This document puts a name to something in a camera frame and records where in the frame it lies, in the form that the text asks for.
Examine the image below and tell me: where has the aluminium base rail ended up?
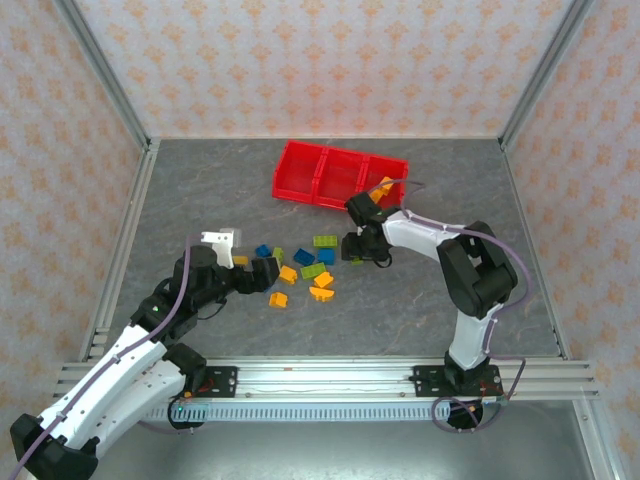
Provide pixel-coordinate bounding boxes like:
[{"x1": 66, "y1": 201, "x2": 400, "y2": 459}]
[{"x1": 52, "y1": 355, "x2": 601, "y2": 401}]

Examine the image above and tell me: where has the aluminium corner post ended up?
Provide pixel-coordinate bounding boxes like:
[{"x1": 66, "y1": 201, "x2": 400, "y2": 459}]
[
  {"x1": 52, "y1": 0, "x2": 154, "y2": 151},
  {"x1": 499, "y1": 0, "x2": 599, "y2": 151}
]

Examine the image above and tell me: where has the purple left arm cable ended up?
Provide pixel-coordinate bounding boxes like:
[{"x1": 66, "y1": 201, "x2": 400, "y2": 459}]
[{"x1": 7, "y1": 234, "x2": 201, "y2": 480}]

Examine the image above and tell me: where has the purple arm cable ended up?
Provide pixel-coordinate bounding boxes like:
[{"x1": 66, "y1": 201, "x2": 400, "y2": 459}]
[
  {"x1": 367, "y1": 178, "x2": 532, "y2": 435},
  {"x1": 7, "y1": 234, "x2": 201, "y2": 480}
]

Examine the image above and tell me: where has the aluminium side rail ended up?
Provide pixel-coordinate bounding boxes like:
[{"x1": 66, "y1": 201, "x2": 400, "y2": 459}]
[
  {"x1": 499, "y1": 139, "x2": 571, "y2": 361},
  {"x1": 78, "y1": 138, "x2": 162, "y2": 362}
]

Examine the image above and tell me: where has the aluminium frame leg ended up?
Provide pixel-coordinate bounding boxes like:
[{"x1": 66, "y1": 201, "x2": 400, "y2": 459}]
[{"x1": 572, "y1": 399, "x2": 626, "y2": 480}]

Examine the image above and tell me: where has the grey slotted cable duct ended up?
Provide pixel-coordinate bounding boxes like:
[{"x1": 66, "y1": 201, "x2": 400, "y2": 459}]
[{"x1": 144, "y1": 402, "x2": 506, "y2": 422}]

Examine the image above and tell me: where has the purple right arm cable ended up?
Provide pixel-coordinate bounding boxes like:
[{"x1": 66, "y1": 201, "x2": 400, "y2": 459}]
[{"x1": 367, "y1": 178, "x2": 532, "y2": 435}]

